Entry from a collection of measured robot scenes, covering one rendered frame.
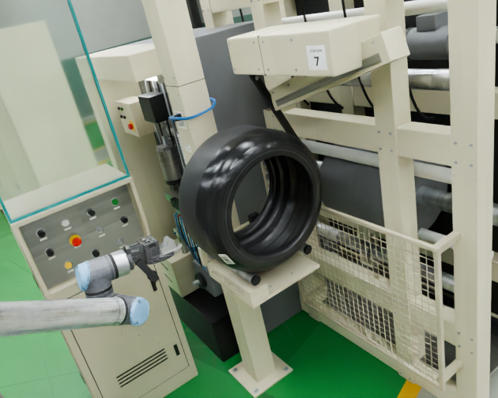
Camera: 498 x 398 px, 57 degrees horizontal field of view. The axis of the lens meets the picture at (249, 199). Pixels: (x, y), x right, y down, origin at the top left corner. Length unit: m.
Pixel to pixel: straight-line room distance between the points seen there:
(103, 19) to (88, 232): 10.60
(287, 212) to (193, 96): 0.67
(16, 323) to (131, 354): 1.35
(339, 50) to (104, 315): 1.09
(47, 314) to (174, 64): 1.06
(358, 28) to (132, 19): 11.69
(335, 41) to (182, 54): 0.66
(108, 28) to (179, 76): 10.77
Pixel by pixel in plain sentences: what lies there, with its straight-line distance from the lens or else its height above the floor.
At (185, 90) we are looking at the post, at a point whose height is 1.63.
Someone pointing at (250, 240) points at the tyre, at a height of 0.93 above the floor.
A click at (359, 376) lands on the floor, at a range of 2.65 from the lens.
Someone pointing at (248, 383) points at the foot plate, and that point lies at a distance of 2.71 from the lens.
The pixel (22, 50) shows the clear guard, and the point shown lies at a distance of 2.08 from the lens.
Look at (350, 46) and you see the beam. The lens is 1.59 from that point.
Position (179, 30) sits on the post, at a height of 1.86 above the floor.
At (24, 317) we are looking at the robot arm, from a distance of 1.30.
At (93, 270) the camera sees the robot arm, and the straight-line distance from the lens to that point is 1.59.
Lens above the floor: 1.94
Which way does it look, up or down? 24 degrees down
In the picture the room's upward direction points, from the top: 13 degrees counter-clockwise
